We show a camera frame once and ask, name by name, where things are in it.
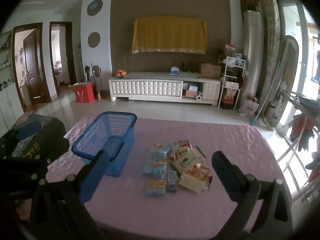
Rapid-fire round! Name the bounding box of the orange snack packet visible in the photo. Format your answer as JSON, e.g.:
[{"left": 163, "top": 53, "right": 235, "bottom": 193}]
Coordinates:
[{"left": 187, "top": 165, "right": 212, "bottom": 181}]

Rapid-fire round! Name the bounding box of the pink box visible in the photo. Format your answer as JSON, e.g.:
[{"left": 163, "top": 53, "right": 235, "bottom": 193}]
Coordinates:
[{"left": 184, "top": 85, "right": 198, "bottom": 98}]

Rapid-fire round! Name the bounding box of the standing air conditioner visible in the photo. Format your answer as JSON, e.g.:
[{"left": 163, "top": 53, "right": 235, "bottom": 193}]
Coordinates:
[{"left": 243, "top": 10, "right": 264, "bottom": 107}]

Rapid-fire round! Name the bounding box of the pink quilted tablecloth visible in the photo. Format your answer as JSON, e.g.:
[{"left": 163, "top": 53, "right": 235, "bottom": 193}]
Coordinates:
[{"left": 21, "top": 117, "right": 293, "bottom": 233}]

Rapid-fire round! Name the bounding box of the thin green snack packet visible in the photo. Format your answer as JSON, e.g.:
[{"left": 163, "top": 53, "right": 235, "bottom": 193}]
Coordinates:
[{"left": 194, "top": 144, "right": 207, "bottom": 159}]

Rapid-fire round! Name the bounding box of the small dark blue snack packet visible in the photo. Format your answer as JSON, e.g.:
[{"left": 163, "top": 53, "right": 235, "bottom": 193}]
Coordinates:
[{"left": 167, "top": 170, "right": 179, "bottom": 193}]

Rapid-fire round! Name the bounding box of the cream snack packet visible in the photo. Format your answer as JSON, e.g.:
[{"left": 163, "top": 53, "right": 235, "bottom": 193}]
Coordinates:
[{"left": 178, "top": 173, "right": 208, "bottom": 194}]

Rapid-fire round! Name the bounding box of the brown door frame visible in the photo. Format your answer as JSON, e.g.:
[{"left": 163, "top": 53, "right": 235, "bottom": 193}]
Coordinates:
[{"left": 49, "top": 21, "right": 77, "bottom": 87}]

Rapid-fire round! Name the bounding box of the light blue cartoon snack packet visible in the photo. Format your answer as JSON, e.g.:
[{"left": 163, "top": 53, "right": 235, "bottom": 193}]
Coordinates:
[{"left": 145, "top": 179, "right": 167, "bottom": 197}]

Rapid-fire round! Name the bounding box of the ironing board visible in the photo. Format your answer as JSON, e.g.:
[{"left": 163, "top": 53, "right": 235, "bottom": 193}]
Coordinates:
[{"left": 264, "top": 34, "right": 300, "bottom": 131}]

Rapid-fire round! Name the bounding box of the silver snack packet red label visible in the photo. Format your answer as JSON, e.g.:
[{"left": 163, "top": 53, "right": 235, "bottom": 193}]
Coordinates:
[{"left": 167, "top": 147, "right": 191, "bottom": 160}]

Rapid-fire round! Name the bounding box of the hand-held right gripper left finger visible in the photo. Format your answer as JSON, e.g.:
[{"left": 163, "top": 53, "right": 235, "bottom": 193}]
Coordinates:
[{"left": 28, "top": 150, "right": 112, "bottom": 240}]

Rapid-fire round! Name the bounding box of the cardboard box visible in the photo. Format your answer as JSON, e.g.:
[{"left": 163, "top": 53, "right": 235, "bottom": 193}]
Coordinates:
[{"left": 200, "top": 63, "right": 222, "bottom": 79}]

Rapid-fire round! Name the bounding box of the clothes drying rack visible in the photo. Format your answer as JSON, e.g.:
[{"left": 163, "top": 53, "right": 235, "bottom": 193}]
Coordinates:
[{"left": 274, "top": 91, "right": 320, "bottom": 202}]

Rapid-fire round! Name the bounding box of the red and white snack packet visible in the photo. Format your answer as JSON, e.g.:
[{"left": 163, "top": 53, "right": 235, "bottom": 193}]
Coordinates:
[{"left": 177, "top": 139, "right": 193, "bottom": 151}]

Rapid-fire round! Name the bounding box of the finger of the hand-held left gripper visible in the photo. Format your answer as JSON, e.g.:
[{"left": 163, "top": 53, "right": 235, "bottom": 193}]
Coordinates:
[{"left": 0, "top": 155, "right": 50, "bottom": 180}]

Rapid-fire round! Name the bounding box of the red box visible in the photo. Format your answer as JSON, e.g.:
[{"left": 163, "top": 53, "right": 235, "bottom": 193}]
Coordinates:
[{"left": 72, "top": 82, "right": 95, "bottom": 103}]

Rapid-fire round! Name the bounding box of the white wall cabinet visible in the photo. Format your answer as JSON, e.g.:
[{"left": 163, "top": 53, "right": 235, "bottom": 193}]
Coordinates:
[{"left": 0, "top": 30, "right": 23, "bottom": 128}]

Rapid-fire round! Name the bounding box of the green and yellow snack packet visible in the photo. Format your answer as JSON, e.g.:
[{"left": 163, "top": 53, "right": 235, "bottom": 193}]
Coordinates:
[{"left": 172, "top": 152, "right": 201, "bottom": 173}]

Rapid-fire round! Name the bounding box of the round wall decoration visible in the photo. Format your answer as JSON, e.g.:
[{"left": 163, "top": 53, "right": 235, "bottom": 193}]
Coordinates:
[
  {"left": 87, "top": 0, "right": 103, "bottom": 17},
  {"left": 87, "top": 32, "right": 101, "bottom": 48}
]

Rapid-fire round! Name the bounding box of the black bag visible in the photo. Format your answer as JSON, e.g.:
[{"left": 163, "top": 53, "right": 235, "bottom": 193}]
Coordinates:
[{"left": 181, "top": 62, "right": 196, "bottom": 73}]

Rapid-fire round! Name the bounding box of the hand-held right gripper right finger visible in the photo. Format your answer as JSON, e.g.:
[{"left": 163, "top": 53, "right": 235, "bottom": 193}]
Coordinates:
[{"left": 212, "top": 151, "right": 293, "bottom": 240}]

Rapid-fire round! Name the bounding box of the blue plastic basket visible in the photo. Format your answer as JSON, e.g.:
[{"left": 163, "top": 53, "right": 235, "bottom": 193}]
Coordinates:
[{"left": 71, "top": 111, "right": 138, "bottom": 177}]

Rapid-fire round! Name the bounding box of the yellow cloth cover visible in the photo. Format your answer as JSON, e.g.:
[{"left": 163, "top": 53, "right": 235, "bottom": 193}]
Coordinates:
[{"left": 132, "top": 17, "right": 208, "bottom": 55}]

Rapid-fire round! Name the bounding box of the white tufted tv cabinet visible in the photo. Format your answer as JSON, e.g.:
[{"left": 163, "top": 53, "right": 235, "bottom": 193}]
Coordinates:
[{"left": 108, "top": 72, "right": 222, "bottom": 105}]

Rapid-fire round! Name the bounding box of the brown wooden door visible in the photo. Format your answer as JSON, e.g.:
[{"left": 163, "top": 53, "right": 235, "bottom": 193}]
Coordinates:
[{"left": 12, "top": 22, "right": 51, "bottom": 107}]

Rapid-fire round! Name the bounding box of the white shelf rack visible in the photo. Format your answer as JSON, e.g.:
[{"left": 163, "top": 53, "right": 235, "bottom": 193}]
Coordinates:
[{"left": 218, "top": 44, "right": 247, "bottom": 111}]

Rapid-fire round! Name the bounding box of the white plastic shopping bag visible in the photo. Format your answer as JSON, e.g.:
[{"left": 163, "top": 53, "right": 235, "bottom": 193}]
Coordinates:
[{"left": 238, "top": 97, "right": 260, "bottom": 117}]

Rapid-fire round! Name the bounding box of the floral mattress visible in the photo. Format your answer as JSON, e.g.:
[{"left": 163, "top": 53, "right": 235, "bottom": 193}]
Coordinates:
[{"left": 257, "top": 0, "right": 281, "bottom": 122}]

